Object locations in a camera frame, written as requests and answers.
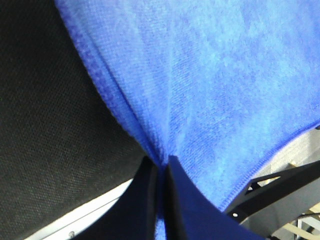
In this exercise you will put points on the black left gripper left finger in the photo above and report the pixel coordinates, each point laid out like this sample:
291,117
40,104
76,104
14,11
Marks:
133,216

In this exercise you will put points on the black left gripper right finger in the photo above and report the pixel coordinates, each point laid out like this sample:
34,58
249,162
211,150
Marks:
188,215

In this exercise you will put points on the blue microfiber towel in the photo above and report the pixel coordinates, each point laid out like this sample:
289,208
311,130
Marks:
222,85

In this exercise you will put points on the black table mat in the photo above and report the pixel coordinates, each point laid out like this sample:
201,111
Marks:
60,147

